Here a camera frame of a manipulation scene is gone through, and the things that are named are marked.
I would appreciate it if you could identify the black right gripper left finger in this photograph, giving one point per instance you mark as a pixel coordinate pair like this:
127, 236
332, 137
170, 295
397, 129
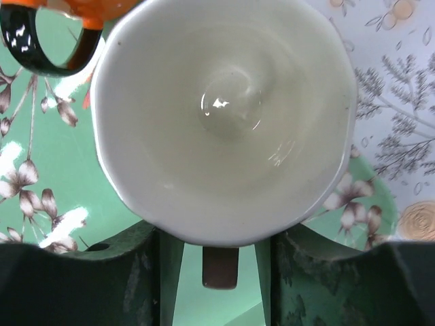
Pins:
128, 279

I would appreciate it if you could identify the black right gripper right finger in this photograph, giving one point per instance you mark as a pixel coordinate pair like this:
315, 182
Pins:
308, 279

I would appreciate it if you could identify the small pale pink mug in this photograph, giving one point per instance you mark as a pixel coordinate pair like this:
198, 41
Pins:
223, 122

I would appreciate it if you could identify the orange mug black handle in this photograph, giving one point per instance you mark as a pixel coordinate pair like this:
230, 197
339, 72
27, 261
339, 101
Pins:
51, 34

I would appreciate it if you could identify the floral table mat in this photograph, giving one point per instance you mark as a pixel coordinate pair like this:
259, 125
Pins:
394, 102

